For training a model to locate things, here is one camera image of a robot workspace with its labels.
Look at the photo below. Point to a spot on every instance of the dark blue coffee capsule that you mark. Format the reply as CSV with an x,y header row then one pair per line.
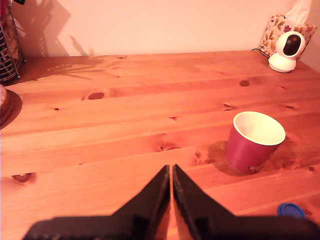
x,y
291,210

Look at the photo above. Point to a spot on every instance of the red mug with cartoon figure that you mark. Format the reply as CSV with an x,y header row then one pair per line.
x,y
247,155

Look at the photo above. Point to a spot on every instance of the large round cork trivet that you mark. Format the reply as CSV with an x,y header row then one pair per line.
x,y
16,107

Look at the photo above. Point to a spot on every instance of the small round cork coaster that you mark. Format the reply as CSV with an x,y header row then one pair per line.
x,y
5,102

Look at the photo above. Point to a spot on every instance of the leaf print tissue box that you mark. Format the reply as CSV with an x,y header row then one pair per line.
x,y
271,32

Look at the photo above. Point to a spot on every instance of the white tissue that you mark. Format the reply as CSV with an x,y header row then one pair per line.
x,y
298,12

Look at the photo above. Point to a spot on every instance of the small white round camera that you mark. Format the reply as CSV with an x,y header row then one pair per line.
x,y
281,63

